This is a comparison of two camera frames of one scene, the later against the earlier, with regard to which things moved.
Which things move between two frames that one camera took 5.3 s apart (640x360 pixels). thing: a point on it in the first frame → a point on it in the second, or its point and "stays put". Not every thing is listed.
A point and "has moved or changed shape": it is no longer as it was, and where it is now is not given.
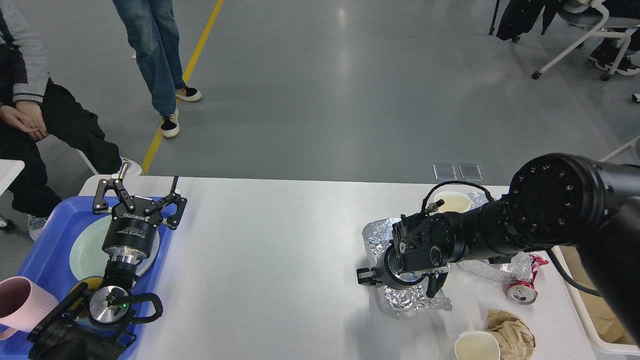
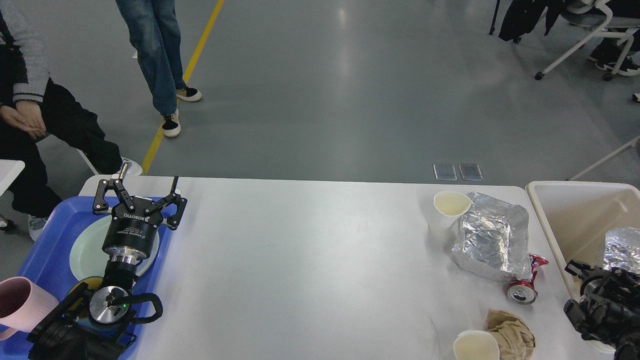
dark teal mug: x=82 y=310 stays put
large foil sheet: x=403 y=302 has moved or changed shape
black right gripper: x=392 y=280 → x=593 y=285
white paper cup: x=476 y=345 stays put
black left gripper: x=133 y=234 stays put
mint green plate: x=87 y=259 stays put
